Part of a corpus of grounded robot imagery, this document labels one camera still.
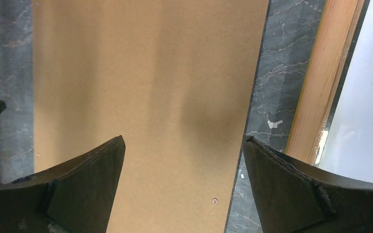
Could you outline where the yellow picture frame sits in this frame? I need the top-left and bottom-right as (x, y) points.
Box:
(285, 0), (366, 165)

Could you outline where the brown cardboard backing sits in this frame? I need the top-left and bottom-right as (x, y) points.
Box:
(32, 0), (268, 233)

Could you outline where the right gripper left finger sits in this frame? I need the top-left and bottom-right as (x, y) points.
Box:
(0, 136), (126, 233)

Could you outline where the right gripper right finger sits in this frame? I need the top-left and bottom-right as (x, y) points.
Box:
(242, 136), (373, 233)

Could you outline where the building photo print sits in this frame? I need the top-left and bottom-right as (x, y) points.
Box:
(315, 0), (373, 183)

